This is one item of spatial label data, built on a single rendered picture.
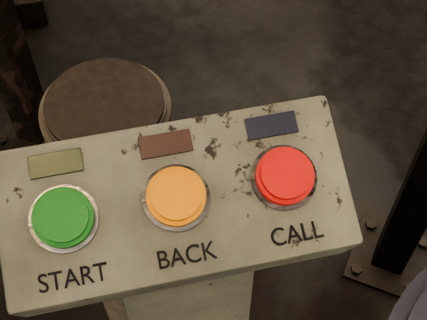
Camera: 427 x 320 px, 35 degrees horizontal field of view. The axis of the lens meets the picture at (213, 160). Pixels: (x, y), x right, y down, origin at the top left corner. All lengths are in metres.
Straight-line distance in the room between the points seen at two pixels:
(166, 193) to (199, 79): 0.88
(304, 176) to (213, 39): 0.95
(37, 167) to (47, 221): 0.04
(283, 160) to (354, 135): 0.80
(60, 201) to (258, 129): 0.14
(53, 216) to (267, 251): 0.14
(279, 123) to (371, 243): 0.68
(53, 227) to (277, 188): 0.15
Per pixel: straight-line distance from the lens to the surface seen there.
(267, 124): 0.47
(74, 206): 0.45
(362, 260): 1.11
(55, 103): 0.62
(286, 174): 0.45
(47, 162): 0.46
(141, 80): 0.62
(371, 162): 1.22
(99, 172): 0.46
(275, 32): 1.40
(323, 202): 0.47
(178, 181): 0.44
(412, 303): 0.64
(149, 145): 0.46
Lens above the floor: 0.99
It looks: 56 degrees down
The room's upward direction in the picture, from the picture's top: straight up
